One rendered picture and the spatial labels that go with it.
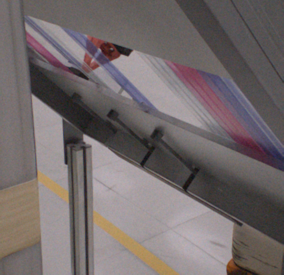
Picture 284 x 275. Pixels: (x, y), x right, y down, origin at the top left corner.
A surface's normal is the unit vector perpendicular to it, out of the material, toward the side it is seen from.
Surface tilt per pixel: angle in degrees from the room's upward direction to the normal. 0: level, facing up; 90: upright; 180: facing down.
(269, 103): 135
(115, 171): 0
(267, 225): 45
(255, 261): 90
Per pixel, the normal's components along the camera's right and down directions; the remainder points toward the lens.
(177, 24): -0.56, 0.82
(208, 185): -0.55, -0.49
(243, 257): -0.60, 0.30
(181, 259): 0.01, -0.92
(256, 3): 0.63, 0.30
